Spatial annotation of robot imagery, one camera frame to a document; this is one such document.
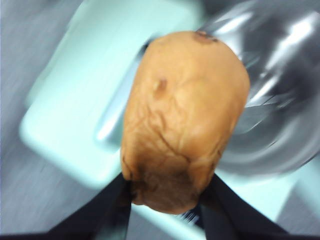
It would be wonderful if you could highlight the mint green breakfast maker base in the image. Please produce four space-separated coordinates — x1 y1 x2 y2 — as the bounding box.
129 159 320 240

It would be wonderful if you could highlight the mint green grill lid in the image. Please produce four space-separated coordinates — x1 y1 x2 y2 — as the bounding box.
18 0 205 193

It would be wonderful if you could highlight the mint green pot with handle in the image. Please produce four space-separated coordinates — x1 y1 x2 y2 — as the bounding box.
194 0 320 176

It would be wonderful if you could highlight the brown potato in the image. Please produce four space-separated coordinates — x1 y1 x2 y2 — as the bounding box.
119 30 251 215

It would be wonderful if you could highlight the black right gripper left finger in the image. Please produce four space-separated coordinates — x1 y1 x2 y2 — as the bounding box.
47 172 133 240

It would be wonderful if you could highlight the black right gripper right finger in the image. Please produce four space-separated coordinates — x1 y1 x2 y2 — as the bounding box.
198 173 291 240

